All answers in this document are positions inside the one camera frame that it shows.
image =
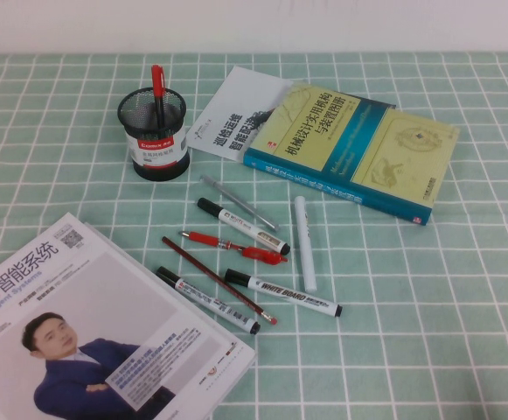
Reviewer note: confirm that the white board marker black caps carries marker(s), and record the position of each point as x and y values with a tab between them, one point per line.
284	294

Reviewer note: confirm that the magazine with man on cover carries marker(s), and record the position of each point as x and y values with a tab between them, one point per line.
105	284

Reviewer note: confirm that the black mesh pen holder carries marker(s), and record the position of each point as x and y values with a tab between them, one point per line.
159	164

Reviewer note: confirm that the white paint marker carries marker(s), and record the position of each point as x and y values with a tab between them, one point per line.
304	245

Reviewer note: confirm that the green checked tablecloth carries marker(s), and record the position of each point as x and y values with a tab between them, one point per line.
411	306

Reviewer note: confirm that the yellow and teal hardcover book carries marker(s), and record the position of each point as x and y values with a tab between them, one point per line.
345	144

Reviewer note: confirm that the dark red pencil with eraser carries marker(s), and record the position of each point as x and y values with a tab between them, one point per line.
218	280

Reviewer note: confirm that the red and black pen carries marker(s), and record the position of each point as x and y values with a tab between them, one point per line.
157	87

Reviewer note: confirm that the white booklet with black title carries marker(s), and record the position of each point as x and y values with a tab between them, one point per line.
236	100

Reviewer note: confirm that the white marker with brown label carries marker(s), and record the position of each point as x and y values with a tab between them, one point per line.
241	223

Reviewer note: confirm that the white marker with grey label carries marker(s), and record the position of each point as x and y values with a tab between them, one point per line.
210	302

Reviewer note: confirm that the red gel pen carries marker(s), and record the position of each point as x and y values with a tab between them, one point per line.
205	239

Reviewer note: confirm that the thin grey pen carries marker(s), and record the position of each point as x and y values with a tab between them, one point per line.
240	203

